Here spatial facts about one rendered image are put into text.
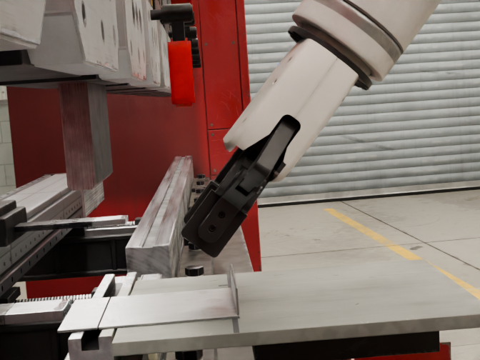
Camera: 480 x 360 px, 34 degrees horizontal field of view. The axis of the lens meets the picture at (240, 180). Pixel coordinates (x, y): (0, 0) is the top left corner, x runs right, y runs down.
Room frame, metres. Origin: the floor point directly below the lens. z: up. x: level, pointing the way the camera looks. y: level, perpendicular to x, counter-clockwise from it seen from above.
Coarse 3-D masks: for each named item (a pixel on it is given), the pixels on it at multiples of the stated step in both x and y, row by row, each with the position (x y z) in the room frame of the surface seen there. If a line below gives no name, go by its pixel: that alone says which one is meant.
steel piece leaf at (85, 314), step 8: (80, 304) 0.60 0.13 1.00; (88, 304) 0.60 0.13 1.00; (96, 304) 0.60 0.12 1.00; (104, 304) 0.60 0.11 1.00; (72, 312) 0.58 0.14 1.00; (80, 312) 0.58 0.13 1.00; (88, 312) 0.58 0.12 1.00; (96, 312) 0.58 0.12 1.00; (64, 320) 0.56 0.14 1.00; (72, 320) 0.56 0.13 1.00; (80, 320) 0.56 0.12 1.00; (88, 320) 0.56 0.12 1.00; (96, 320) 0.56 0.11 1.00; (64, 328) 0.54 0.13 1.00; (72, 328) 0.54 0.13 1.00; (80, 328) 0.54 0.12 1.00; (88, 328) 0.54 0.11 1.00; (96, 328) 0.54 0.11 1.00
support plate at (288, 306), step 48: (144, 288) 0.65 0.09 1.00; (192, 288) 0.64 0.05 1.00; (240, 288) 0.63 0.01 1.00; (288, 288) 0.62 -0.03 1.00; (336, 288) 0.61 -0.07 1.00; (384, 288) 0.60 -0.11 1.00; (432, 288) 0.59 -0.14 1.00; (144, 336) 0.51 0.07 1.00; (192, 336) 0.51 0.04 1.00; (240, 336) 0.51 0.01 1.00; (288, 336) 0.51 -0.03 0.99; (336, 336) 0.51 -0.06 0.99
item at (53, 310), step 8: (0, 304) 0.61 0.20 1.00; (8, 304) 0.61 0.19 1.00; (16, 304) 0.61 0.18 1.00; (24, 304) 0.61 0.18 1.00; (32, 304) 0.60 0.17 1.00; (40, 304) 0.60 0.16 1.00; (48, 304) 0.60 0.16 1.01; (56, 304) 0.60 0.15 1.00; (64, 304) 0.60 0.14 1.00; (0, 312) 0.59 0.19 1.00; (8, 312) 0.58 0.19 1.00; (16, 312) 0.58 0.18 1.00; (24, 312) 0.58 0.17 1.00; (32, 312) 0.58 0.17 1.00; (40, 312) 0.58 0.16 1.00; (48, 312) 0.58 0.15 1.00; (56, 312) 0.58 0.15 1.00; (64, 312) 0.59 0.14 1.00; (0, 320) 0.58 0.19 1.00; (8, 320) 0.58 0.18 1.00; (16, 320) 0.58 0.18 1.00; (24, 320) 0.58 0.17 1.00; (32, 320) 0.58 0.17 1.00; (40, 320) 0.58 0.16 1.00; (48, 320) 0.58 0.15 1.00; (56, 320) 0.58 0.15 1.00
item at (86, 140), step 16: (64, 96) 0.54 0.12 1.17; (80, 96) 0.54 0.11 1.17; (96, 96) 0.59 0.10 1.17; (64, 112) 0.54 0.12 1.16; (80, 112) 0.54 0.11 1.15; (96, 112) 0.58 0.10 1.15; (64, 128) 0.54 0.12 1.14; (80, 128) 0.54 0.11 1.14; (96, 128) 0.57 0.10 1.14; (64, 144) 0.54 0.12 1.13; (80, 144) 0.54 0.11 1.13; (96, 144) 0.57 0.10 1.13; (80, 160) 0.54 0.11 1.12; (96, 160) 0.56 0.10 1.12; (80, 176) 0.54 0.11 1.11; (96, 176) 0.55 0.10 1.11; (96, 192) 0.61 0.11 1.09
